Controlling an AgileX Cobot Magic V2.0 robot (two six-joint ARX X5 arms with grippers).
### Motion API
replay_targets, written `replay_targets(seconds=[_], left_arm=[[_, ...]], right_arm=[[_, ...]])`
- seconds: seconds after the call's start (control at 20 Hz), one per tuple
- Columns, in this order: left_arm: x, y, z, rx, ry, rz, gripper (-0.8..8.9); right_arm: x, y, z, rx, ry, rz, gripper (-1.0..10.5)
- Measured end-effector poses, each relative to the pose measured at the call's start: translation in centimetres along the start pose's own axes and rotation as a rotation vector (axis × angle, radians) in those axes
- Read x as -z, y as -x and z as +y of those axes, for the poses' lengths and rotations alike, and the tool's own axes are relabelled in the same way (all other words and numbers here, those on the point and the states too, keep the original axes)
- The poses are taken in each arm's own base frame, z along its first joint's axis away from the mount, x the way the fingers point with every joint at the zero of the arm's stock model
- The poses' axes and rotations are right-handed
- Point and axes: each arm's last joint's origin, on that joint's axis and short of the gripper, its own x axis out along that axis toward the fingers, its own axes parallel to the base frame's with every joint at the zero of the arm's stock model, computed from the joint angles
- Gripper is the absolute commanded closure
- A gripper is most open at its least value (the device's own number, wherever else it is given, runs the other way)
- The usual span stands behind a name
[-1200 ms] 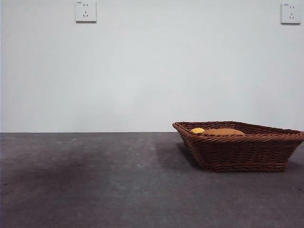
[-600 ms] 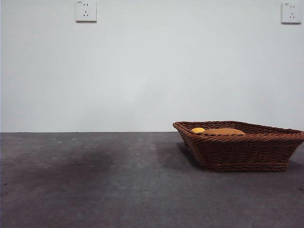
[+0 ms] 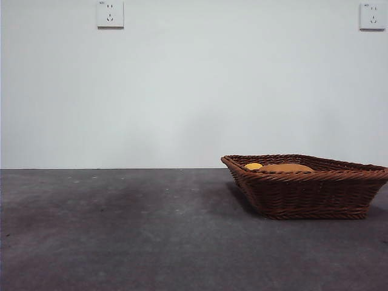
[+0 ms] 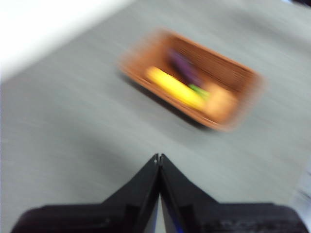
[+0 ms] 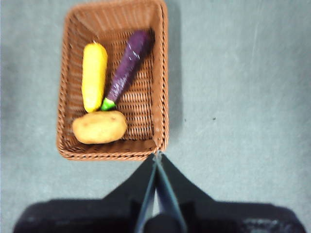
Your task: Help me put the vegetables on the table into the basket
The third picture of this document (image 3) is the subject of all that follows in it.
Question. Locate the yellow corn cob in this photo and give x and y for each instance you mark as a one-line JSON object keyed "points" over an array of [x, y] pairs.
{"points": [[253, 166]]}

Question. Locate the brown potato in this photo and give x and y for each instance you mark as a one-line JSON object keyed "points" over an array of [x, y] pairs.
{"points": [[288, 167]]}

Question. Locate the brown woven wicker basket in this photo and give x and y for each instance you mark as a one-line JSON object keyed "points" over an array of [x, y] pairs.
{"points": [[309, 194]]}

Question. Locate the white wall socket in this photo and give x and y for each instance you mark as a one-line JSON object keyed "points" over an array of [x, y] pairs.
{"points": [[373, 16], [110, 13]]}

